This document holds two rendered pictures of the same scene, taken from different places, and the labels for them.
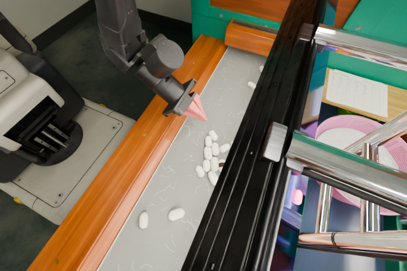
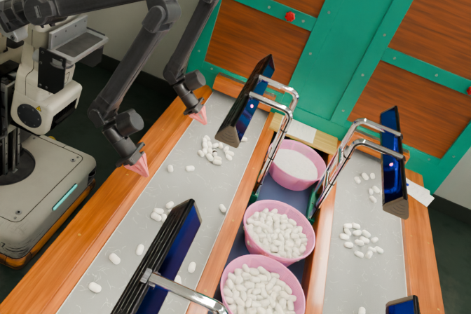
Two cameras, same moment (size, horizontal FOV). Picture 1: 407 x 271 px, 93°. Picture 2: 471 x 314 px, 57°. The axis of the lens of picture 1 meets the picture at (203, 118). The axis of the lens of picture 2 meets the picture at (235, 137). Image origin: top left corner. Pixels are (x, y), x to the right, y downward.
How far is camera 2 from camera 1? 138 cm
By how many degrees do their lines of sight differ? 28
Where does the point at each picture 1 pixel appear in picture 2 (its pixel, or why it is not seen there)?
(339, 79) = not seen: hidden behind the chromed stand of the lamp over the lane
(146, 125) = (162, 125)
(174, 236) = (188, 178)
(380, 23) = (304, 89)
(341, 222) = (284, 196)
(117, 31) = (180, 64)
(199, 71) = not seen: hidden behind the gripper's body
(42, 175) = not seen: outside the picture
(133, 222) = (162, 169)
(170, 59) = (201, 80)
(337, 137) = (284, 152)
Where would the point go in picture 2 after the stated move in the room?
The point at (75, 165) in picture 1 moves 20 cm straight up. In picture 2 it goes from (31, 188) to (33, 155)
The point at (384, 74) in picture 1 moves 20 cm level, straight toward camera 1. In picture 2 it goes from (313, 122) to (290, 132)
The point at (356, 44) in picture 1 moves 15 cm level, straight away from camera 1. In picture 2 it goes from (268, 80) to (287, 71)
